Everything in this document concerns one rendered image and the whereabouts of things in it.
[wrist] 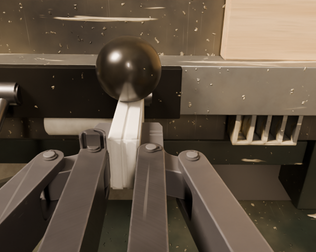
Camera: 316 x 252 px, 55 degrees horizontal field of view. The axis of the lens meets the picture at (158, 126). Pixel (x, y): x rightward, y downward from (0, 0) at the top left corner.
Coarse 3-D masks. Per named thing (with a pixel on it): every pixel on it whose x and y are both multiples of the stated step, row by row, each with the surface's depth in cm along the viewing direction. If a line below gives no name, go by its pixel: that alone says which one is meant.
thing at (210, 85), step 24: (192, 72) 28; (216, 72) 28; (240, 72) 28; (264, 72) 28; (288, 72) 28; (312, 72) 28; (192, 96) 29; (216, 96) 29; (240, 96) 29; (264, 96) 29; (288, 96) 29; (312, 96) 29
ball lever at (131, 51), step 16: (112, 48) 16; (128, 48) 16; (144, 48) 16; (96, 64) 17; (112, 64) 16; (128, 64) 16; (144, 64) 16; (160, 64) 17; (112, 80) 16; (128, 80) 16; (144, 80) 16; (112, 96) 17; (128, 96) 17; (144, 96) 17
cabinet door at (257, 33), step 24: (240, 0) 27; (264, 0) 27; (288, 0) 27; (312, 0) 27; (240, 24) 28; (264, 24) 28; (288, 24) 28; (312, 24) 28; (240, 48) 29; (264, 48) 29; (288, 48) 29; (312, 48) 29
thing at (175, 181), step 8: (144, 128) 17; (152, 128) 17; (160, 128) 17; (144, 136) 16; (152, 136) 16; (160, 136) 16; (160, 144) 15; (168, 160) 14; (176, 160) 14; (168, 168) 13; (176, 168) 13; (168, 176) 13; (176, 176) 13; (168, 184) 14; (176, 184) 13; (184, 184) 13; (168, 192) 14; (176, 192) 14; (184, 192) 13
